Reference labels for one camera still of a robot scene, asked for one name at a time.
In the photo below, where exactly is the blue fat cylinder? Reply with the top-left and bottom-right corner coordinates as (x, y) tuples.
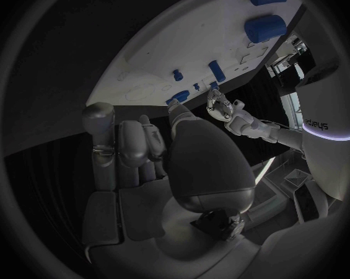
(243, 14), (288, 44)

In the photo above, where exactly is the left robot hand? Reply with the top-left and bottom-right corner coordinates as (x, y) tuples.
(206, 89), (235, 123)

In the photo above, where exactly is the blue long peg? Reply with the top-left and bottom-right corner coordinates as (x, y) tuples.
(208, 60), (227, 83)

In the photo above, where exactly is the blue gear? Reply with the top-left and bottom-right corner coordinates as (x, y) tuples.
(165, 89), (191, 105)

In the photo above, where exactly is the white task board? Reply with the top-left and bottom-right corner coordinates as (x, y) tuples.
(85, 0), (307, 108)

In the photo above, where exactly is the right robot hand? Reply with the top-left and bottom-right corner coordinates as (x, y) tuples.
(80, 99), (261, 279)

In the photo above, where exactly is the white cable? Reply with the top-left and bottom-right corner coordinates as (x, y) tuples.
(258, 119), (289, 131)

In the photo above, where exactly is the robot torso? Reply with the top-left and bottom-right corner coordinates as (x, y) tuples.
(294, 59), (350, 203)

